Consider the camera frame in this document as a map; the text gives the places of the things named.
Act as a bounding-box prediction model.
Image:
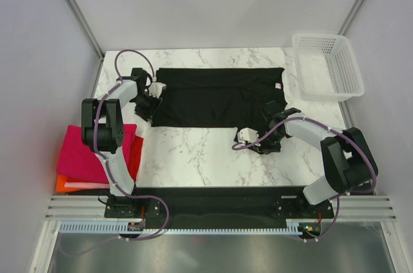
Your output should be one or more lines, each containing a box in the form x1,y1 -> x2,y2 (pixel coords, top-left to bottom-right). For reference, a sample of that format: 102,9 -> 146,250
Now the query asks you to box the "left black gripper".
131,92 -> 163,125

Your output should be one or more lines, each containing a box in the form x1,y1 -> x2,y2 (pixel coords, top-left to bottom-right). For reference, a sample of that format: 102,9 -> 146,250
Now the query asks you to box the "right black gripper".
252,128 -> 285,154

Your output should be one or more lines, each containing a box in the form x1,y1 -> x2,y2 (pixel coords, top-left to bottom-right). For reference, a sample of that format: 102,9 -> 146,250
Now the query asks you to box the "black t shirt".
152,68 -> 287,136

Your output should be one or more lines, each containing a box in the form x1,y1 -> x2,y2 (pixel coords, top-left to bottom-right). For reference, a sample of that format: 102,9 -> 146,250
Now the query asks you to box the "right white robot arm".
253,101 -> 378,217

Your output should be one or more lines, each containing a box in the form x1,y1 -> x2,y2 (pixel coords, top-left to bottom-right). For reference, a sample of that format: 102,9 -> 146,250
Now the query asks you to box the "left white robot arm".
81,68 -> 166,219

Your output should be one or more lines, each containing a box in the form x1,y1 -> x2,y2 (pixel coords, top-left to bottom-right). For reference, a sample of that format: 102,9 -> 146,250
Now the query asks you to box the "folded red t shirt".
128,136 -> 143,181

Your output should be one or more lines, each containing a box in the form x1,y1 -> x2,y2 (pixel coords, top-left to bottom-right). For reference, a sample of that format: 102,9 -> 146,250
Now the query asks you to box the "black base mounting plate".
105,186 -> 334,219

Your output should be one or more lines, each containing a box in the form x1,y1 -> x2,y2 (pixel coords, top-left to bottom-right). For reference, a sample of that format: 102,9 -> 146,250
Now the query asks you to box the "white plastic basket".
292,33 -> 365,102

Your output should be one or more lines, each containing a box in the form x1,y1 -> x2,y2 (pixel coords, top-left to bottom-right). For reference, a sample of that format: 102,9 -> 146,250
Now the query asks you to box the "folded light pink t shirt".
65,182 -> 110,189

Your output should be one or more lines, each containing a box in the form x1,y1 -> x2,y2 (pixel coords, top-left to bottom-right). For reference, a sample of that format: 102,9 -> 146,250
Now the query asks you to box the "folded orange t shirt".
55,174 -> 91,193

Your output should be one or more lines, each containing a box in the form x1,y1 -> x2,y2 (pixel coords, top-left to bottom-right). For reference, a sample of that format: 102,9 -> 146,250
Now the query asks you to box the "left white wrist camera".
148,82 -> 166,99

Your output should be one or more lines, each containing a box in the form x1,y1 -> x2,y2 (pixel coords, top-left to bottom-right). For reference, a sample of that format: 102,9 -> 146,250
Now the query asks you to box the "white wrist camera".
236,128 -> 259,145
148,82 -> 166,99

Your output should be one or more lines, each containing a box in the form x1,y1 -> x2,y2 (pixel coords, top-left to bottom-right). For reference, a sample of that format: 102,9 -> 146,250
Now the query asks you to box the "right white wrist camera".
236,128 -> 259,145

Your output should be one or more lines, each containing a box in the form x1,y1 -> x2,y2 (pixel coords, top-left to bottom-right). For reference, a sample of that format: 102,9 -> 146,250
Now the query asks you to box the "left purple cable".
59,49 -> 170,258

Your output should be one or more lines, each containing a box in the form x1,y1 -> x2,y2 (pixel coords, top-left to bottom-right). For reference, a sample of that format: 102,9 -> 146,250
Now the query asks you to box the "purple cable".
232,117 -> 379,243
59,49 -> 170,258

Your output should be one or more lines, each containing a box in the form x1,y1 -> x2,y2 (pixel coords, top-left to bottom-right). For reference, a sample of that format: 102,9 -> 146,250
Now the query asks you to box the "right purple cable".
232,117 -> 379,243

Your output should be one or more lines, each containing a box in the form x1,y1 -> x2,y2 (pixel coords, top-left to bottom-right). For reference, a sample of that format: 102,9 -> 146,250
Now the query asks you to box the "white slotted cable duct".
59,219 -> 310,235

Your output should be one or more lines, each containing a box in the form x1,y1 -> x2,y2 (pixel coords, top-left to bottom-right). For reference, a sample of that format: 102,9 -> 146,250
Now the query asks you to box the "aluminium frame rail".
46,196 -> 396,222

